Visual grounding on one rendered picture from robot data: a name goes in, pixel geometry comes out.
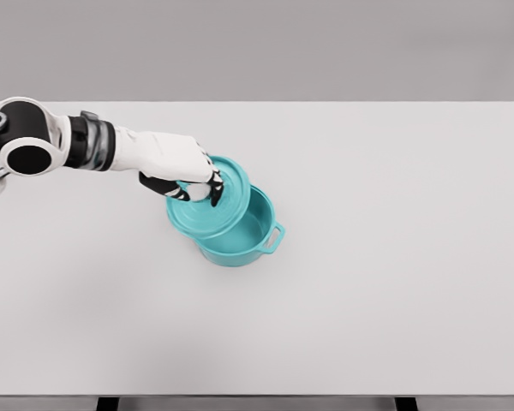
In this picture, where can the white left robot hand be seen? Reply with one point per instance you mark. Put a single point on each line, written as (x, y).
(177, 156)

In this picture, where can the teal pot lid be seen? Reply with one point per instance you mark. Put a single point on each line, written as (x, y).
(222, 210)

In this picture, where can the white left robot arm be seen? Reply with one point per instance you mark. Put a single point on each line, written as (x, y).
(30, 132)

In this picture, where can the teal pot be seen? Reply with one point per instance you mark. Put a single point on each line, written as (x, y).
(248, 244)

